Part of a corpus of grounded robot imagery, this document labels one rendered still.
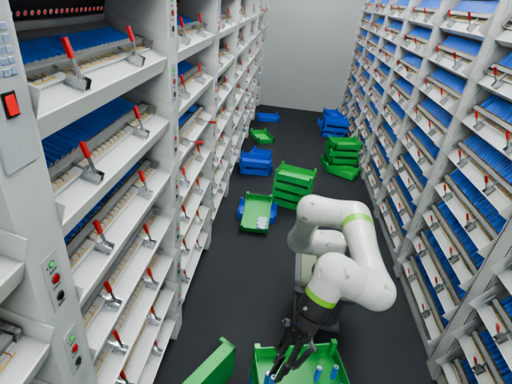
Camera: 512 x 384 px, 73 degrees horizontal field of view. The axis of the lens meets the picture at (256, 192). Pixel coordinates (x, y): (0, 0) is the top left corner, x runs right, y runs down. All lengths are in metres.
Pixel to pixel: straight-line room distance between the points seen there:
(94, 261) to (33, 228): 0.29
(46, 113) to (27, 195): 0.13
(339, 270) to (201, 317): 1.17
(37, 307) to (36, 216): 0.17
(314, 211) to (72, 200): 0.85
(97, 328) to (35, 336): 0.27
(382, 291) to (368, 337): 1.10
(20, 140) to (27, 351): 0.38
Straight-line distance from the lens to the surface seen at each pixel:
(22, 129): 0.59
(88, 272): 0.89
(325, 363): 1.40
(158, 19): 1.14
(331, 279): 0.94
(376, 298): 1.00
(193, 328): 1.94
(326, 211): 1.32
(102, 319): 1.05
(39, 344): 0.79
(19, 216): 0.62
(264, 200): 2.69
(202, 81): 1.67
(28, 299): 0.72
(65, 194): 0.78
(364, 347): 2.03
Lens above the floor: 1.53
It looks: 30 degrees down
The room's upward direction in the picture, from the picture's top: 6 degrees clockwise
